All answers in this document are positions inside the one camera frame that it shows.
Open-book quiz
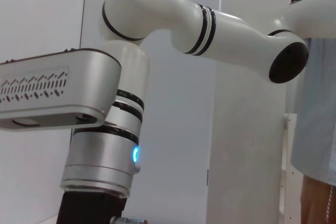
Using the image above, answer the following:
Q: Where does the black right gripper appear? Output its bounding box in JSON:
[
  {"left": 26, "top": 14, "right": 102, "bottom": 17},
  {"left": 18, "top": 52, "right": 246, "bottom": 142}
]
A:
[{"left": 56, "top": 190, "right": 129, "bottom": 224}]

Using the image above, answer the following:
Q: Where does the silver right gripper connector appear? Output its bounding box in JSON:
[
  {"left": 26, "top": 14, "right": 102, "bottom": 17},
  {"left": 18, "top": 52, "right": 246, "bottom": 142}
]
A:
[{"left": 109, "top": 215, "right": 149, "bottom": 224}]

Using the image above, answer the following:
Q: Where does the white shelf frame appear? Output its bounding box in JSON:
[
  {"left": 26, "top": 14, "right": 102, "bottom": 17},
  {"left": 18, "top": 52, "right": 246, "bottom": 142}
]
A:
[{"left": 280, "top": 113, "right": 305, "bottom": 224}]

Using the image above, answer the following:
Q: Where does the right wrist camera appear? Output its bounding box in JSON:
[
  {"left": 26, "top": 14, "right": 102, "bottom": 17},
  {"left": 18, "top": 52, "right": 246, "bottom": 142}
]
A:
[{"left": 0, "top": 48, "right": 123, "bottom": 132}]

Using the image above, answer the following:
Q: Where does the person in striped shirt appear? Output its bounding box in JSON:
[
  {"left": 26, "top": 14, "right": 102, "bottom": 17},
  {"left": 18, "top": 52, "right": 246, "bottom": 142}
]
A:
[{"left": 290, "top": 36, "right": 336, "bottom": 224}]

